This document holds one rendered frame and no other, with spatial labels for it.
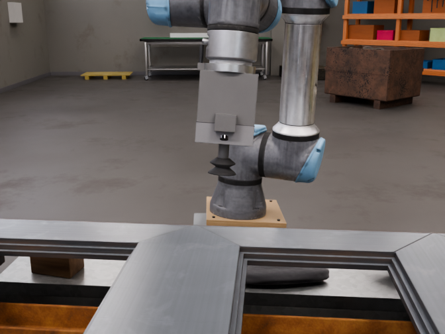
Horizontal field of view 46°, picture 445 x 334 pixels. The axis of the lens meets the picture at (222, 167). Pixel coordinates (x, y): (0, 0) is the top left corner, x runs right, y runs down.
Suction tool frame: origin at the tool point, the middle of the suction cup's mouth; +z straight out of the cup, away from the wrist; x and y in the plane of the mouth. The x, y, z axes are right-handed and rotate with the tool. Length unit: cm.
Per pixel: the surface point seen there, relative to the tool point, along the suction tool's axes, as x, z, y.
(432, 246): 10.8, 11.8, 37.3
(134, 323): -14.1, 18.3, -9.7
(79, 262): 33, 28, -31
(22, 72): 937, -12, -415
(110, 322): -13.9, 18.5, -12.8
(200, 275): -0.7, 16.1, -2.1
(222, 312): -11.1, 17.1, 1.7
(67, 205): 268, 75, -108
